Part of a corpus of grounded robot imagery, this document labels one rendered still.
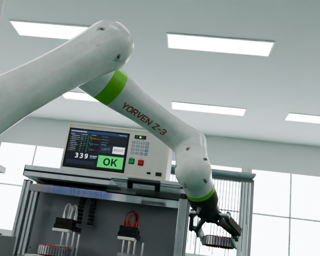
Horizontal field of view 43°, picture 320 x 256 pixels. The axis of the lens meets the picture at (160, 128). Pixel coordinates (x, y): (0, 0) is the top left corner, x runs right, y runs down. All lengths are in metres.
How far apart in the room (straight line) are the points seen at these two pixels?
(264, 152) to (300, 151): 0.70
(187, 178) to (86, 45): 0.48
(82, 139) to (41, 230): 0.42
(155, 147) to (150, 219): 0.31
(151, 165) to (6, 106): 0.92
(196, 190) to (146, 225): 0.57
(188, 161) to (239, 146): 7.09
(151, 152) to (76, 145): 0.31
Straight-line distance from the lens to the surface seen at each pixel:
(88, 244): 1.77
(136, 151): 1.67
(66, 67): 0.91
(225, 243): 1.43
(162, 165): 1.65
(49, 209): 1.83
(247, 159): 8.22
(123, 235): 1.54
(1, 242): 1.03
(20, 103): 0.86
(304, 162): 8.44
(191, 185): 1.19
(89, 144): 1.71
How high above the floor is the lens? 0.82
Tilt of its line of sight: 18 degrees up
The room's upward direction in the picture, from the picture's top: 7 degrees clockwise
